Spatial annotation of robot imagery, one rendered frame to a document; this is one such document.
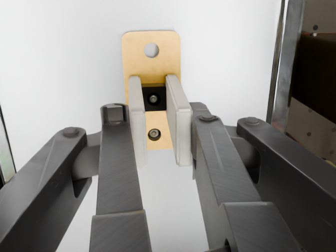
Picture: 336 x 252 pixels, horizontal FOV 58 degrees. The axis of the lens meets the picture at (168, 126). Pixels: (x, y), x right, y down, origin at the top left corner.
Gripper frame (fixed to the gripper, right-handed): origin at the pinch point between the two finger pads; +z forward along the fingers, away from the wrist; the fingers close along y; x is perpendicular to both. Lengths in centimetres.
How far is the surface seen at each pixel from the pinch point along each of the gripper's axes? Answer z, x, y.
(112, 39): 4.6, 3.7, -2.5
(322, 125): 35, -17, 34
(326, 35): 9.6, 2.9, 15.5
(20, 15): 4.6, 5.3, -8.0
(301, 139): 35, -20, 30
